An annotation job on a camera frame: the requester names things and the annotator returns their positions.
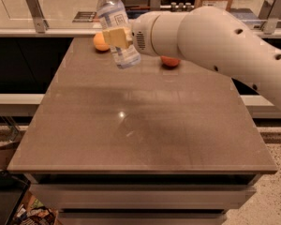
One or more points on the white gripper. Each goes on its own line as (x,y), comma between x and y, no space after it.
(140,35)

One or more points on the clear blue-label plastic bottle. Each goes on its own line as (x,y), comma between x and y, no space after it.
(111,14)

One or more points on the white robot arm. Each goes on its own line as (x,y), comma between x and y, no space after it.
(209,37)

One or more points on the orange fruit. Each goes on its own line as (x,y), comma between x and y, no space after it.
(100,43)

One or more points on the red apple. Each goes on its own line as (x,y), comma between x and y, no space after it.
(170,61)

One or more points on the glass barrier panel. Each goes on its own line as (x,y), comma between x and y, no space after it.
(66,18)

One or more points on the grey table drawer unit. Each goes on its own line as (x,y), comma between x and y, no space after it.
(135,204)

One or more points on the black bin lower left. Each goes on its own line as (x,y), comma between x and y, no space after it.
(12,190)

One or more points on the middle metal bracket post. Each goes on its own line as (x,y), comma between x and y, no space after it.
(155,5)

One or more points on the metal bracket post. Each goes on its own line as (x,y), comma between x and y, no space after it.
(38,18)
(272,19)
(155,5)

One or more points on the left metal bracket post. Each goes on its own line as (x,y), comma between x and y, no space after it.
(38,18)

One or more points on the right metal bracket post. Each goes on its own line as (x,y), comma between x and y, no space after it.
(272,19)

